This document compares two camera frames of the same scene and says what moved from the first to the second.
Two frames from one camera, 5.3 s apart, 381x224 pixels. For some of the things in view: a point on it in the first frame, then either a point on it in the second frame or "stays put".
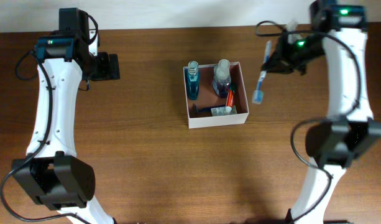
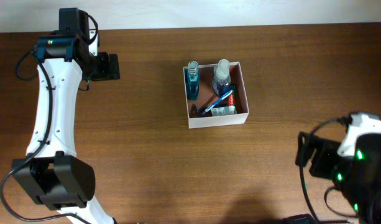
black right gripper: x=281 y=61 → x=318 y=160
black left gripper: x=104 y=72 stays put
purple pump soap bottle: x=222 y=80 stays put
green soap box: x=222 y=111 stays put
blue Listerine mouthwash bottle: x=192 y=79 stays put
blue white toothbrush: x=258 y=96 → x=219 y=99
